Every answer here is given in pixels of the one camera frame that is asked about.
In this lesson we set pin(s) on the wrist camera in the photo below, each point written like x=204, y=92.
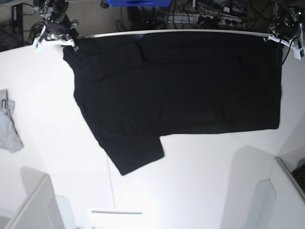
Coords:
x=299, y=53
x=39, y=46

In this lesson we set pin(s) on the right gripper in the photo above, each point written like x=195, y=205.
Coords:
x=60, y=33

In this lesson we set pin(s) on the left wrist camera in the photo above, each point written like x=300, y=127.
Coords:
x=299, y=53

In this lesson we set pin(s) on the white partition panel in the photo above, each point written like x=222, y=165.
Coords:
x=278, y=202

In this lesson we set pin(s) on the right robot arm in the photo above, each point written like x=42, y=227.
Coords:
x=53, y=10

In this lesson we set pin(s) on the grey cloth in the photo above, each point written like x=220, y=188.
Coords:
x=9, y=138

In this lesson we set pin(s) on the white monitor back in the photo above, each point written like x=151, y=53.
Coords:
x=39, y=210

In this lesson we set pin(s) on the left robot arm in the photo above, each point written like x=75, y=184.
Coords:
x=289, y=22

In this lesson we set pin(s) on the white power strip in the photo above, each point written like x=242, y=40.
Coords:
x=197, y=18

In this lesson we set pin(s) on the black T-shirt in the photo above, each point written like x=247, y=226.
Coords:
x=132, y=90

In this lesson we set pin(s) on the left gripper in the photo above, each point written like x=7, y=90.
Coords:
x=288, y=35

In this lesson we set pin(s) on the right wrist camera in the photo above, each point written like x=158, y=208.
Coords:
x=39, y=46

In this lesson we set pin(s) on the blue box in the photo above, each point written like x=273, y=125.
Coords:
x=139, y=3

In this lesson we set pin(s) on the black keyboard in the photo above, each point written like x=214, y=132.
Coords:
x=299, y=175

